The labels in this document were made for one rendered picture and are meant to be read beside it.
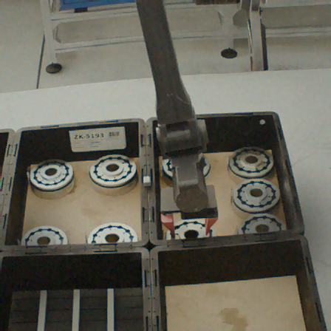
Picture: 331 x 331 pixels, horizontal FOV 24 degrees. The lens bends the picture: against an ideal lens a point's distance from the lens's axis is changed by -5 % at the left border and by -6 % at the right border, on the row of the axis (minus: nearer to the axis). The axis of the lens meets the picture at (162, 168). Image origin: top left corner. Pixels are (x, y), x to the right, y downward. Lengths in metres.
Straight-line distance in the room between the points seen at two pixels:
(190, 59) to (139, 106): 1.53
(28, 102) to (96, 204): 0.66
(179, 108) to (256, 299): 0.40
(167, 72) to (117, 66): 2.36
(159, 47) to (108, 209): 0.50
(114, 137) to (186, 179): 0.45
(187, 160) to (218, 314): 0.30
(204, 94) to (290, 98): 0.25
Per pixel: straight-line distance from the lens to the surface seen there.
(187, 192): 1.41
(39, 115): 2.27
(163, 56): 1.36
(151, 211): 1.58
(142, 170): 1.68
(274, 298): 1.54
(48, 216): 1.74
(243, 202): 1.69
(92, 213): 1.73
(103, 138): 1.83
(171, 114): 1.41
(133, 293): 1.56
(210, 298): 1.54
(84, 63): 3.80
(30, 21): 4.26
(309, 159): 2.06
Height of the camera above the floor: 2.00
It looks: 40 degrees down
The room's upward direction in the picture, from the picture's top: 4 degrees counter-clockwise
